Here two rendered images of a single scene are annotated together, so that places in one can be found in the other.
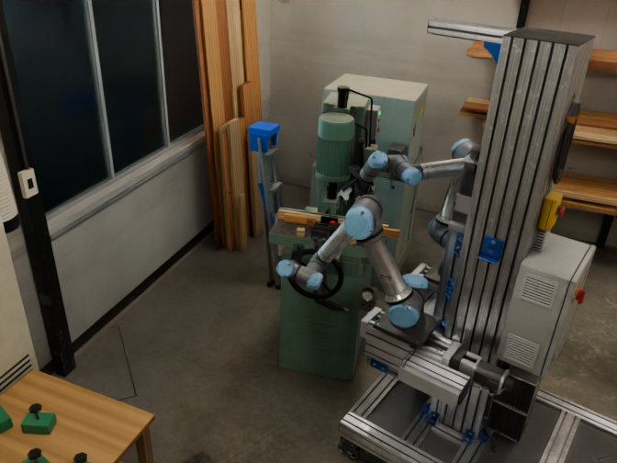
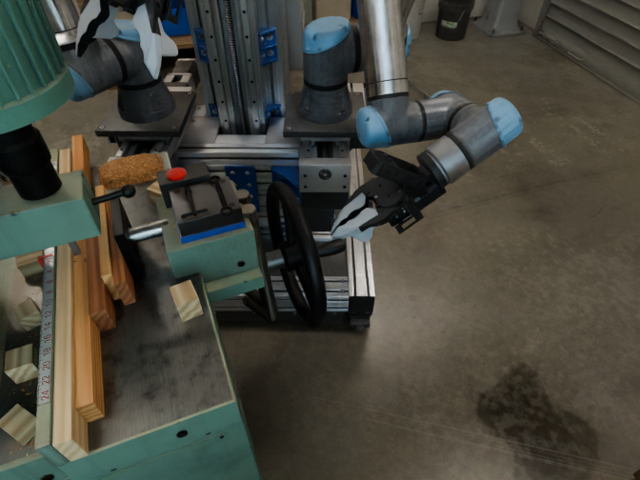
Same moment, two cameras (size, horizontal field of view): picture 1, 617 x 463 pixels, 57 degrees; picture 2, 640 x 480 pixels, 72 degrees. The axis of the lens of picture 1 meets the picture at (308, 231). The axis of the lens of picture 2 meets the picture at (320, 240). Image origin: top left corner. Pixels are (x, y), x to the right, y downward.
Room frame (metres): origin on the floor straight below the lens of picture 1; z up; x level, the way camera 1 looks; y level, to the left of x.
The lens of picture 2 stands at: (2.65, 0.47, 1.44)
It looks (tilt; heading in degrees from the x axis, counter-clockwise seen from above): 45 degrees down; 236
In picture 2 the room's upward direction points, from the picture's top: straight up
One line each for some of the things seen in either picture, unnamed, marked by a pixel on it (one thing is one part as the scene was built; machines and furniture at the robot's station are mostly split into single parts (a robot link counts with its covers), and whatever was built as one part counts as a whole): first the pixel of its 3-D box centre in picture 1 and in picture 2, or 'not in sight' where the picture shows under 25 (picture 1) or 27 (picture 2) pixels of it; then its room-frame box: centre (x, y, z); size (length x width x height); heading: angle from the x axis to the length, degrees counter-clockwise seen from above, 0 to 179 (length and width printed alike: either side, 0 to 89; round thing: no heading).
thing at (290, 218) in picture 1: (341, 225); (84, 240); (2.69, -0.17, 0.92); 0.62 x 0.02 x 0.04; 78
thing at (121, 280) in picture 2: not in sight; (120, 254); (2.65, -0.10, 0.93); 0.17 x 0.02 x 0.05; 78
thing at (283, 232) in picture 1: (326, 242); (162, 264); (2.59, -0.10, 0.87); 0.61 x 0.30 x 0.06; 78
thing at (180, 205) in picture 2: (325, 230); (199, 197); (2.51, -0.09, 0.99); 0.13 x 0.11 x 0.06; 78
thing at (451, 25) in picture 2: not in sight; (453, 17); (-0.42, -2.12, 0.14); 0.30 x 0.29 x 0.28; 71
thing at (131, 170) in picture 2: not in sight; (130, 166); (2.56, -0.34, 0.91); 0.12 x 0.09 x 0.03; 168
